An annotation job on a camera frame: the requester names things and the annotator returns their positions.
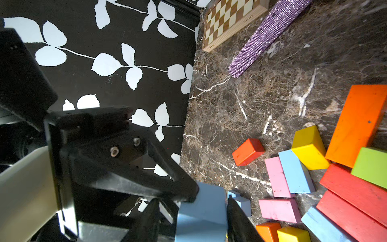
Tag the orange cube lower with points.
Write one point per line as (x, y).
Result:
(268, 231)

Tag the pink block lower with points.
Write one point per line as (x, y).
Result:
(280, 209)

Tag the yellow block upper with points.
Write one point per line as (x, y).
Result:
(308, 147)

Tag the red block left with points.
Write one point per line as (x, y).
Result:
(246, 153)

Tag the light blue cube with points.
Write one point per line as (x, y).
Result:
(244, 203)
(204, 220)

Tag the light blue angled block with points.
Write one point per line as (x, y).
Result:
(297, 175)

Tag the yellow cube lower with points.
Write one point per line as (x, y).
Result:
(292, 234)

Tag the red block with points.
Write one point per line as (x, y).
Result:
(246, 153)
(365, 196)
(356, 223)

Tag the pink block upper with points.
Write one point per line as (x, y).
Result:
(277, 178)

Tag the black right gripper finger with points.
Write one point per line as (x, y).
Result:
(240, 229)

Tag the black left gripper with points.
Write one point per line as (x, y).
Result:
(93, 154)

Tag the purple glitter microphone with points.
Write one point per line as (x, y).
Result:
(280, 17)

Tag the light blue cube beside long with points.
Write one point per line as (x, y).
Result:
(244, 203)

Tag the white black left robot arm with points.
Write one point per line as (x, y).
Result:
(29, 204)

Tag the lime green cube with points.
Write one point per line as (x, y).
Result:
(371, 166)

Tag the light blue block centre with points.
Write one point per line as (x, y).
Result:
(324, 228)

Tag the wooden chessboard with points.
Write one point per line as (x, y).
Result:
(227, 17)

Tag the pink block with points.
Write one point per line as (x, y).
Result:
(280, 209)
(277, 178)

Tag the tall orange block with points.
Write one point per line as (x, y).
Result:
(357, 125)

